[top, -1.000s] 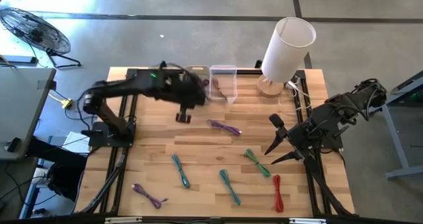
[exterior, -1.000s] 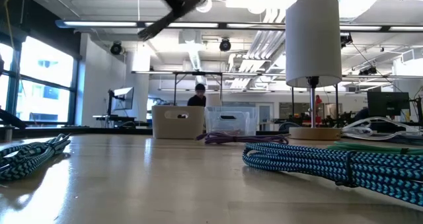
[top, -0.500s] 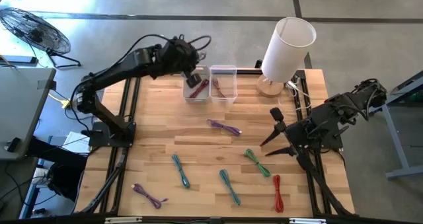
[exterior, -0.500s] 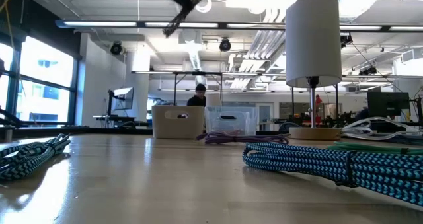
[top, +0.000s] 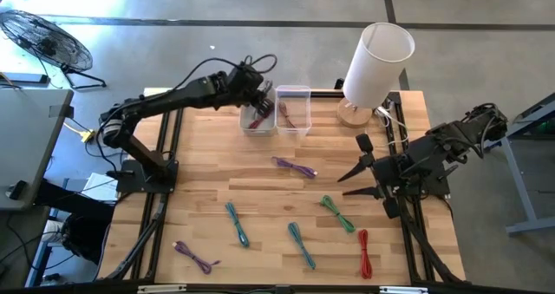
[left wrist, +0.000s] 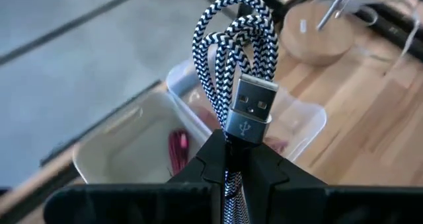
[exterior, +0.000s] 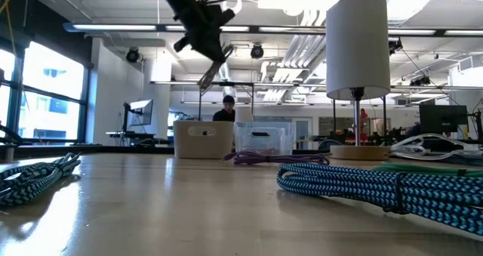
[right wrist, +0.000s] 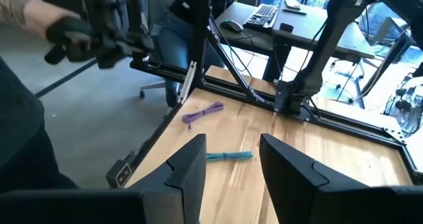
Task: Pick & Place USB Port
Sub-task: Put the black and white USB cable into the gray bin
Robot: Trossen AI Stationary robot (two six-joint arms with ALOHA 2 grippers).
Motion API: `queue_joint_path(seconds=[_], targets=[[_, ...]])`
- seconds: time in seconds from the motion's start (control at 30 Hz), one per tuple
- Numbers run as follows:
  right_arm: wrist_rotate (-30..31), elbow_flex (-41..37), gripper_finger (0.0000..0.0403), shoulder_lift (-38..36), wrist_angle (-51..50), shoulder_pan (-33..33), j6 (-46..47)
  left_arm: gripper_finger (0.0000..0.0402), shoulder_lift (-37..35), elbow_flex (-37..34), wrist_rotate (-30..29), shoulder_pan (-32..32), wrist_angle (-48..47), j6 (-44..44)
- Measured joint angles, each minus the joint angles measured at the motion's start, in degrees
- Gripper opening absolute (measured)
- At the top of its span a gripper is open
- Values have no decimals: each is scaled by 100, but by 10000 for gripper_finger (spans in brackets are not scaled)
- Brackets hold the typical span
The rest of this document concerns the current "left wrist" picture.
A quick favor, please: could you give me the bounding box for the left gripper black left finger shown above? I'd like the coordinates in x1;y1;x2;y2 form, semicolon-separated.
43;128;228;224

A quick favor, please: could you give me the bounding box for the white plastic bin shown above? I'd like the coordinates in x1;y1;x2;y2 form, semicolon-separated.
71;80;212;185

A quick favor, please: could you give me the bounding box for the dark red cable bundle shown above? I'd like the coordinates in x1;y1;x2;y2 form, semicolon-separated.
167;128;190;177

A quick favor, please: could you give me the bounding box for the wooden lamp with white shade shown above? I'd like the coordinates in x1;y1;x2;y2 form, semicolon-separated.
280;0;379;66

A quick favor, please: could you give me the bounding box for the clear plastic bin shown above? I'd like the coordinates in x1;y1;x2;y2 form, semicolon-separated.
165;60;328;162

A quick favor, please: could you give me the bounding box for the black white braided USB cable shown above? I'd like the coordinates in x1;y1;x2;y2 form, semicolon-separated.
191;0;280;224

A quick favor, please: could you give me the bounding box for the white lamp cord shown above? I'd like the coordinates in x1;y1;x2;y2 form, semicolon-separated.
333;0;423;76

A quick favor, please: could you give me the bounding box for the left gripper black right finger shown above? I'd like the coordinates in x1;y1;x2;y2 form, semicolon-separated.
248;142;423;224

